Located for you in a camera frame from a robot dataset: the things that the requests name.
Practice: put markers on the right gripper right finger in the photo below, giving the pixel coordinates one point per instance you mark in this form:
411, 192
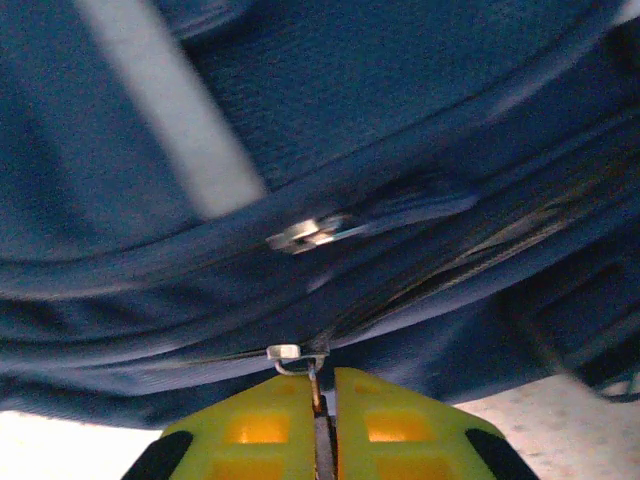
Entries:
400, 440

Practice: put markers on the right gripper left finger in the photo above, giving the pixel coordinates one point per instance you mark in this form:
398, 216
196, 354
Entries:
250, 440

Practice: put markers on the navy blue backpack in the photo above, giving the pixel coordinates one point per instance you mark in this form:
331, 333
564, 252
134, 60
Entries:
350, 125

